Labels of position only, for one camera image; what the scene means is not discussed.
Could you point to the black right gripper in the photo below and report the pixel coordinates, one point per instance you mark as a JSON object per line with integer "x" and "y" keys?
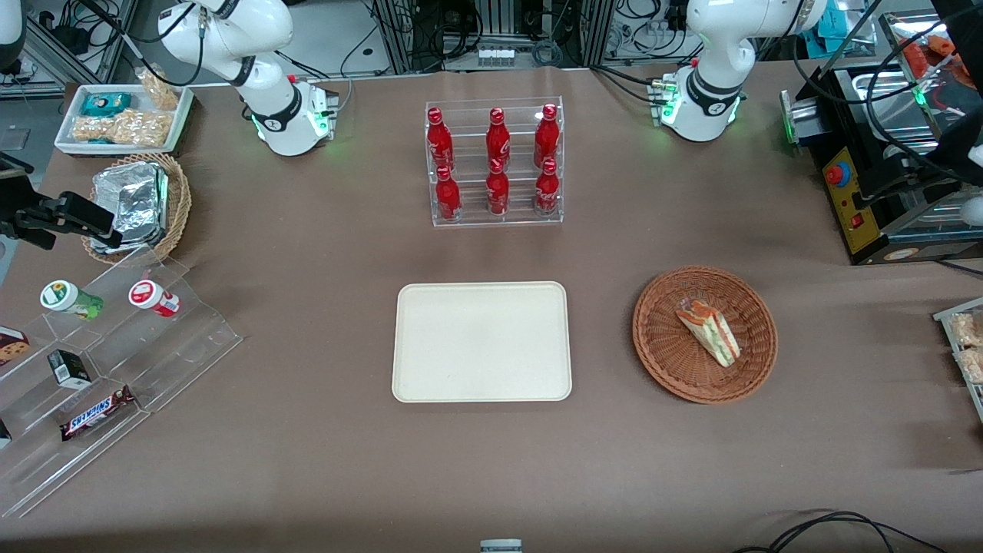
{"x": 29, "y": 209}

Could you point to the triangle sandwich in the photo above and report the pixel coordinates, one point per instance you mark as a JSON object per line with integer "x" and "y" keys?
{"x": 710, "y": 332}

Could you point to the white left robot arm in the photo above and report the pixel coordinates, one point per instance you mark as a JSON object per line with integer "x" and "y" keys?
{"x": 703, "y": 107}

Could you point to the white rectangular snack tray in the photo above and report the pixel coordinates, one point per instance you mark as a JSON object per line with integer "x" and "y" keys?
{"x": 69, "y": 123}

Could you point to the light tan wicker basket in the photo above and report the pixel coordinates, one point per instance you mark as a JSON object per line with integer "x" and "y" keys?
{"x": 180, "y": 203}

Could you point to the cream plastic serving tray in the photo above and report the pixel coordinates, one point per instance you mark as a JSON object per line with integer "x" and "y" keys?
{"x": 481, "y": 342}

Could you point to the brown round wicker basket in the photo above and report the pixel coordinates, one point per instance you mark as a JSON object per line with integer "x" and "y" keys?
{"x": 668, "y": 346}

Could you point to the white edge snack tray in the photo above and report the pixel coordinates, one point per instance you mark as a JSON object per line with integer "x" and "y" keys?
{"x": 943, "y": 315}

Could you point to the foil wrapped package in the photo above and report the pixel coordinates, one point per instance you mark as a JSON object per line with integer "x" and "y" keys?
{"x": 138, "y": 203}

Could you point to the green lidded snack cup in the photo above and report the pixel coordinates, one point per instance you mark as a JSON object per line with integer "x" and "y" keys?
{"x": 65, "y": 298}

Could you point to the large clear peanut bag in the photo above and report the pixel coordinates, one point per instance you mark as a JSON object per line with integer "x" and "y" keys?
{"x": 123, "y": 128}

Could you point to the red lidded snack cup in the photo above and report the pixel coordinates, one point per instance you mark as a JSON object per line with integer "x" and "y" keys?
{"x": 150, "y": 296}

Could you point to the teal snack packet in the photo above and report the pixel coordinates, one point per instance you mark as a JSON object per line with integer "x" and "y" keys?
{"x": 105, "y": 104}

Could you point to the brown cookie box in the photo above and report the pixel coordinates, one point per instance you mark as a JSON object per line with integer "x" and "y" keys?
{"x": 11, "y": 346}

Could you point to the small clear nut bag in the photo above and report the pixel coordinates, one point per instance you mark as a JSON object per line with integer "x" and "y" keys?
{"x": 159, "y": 90}

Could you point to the small black carton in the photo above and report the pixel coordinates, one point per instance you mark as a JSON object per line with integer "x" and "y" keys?
{"x": 69, "y": 369}

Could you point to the clear acrylic stepped shelf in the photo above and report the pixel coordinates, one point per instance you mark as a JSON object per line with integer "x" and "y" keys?
{"x": 177, "y": 346}

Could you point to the Snickers chocolate bar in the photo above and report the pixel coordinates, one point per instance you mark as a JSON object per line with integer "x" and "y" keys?
{"x": 96, "y": 413}

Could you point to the red cola bottle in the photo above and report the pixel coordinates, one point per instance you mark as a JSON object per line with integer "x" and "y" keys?
{"x": 498, "y": 192}
{"x": 547, "y": 192}
{"x": 546, "y": 138}
{"x": 448, "y": 196}
{"x": 498, "y": 140}
{"x": 440, "y": 142}

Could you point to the clear acrylic bottle rack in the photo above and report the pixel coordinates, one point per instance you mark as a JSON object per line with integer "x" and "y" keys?
{"x": 465, "y": 223}

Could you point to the grey white device edge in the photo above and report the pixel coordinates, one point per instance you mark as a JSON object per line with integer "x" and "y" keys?
{"x": 501, "y": 546}

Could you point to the red emergency stop button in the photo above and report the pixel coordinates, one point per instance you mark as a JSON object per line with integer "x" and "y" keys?
{"x": 838, "y": 173}

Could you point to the black steel food warmer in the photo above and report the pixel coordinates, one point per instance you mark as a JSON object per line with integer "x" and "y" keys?
{"x": 852, "y": 207}

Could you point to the red food in warmer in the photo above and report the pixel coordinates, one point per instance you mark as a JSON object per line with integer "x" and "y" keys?
{"x": 921, "y": 54}

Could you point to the clear puffed snack pack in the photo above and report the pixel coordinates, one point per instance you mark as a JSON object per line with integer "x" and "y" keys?
{"x": 972, "y": 365}
{"x": 968, "y": 329}

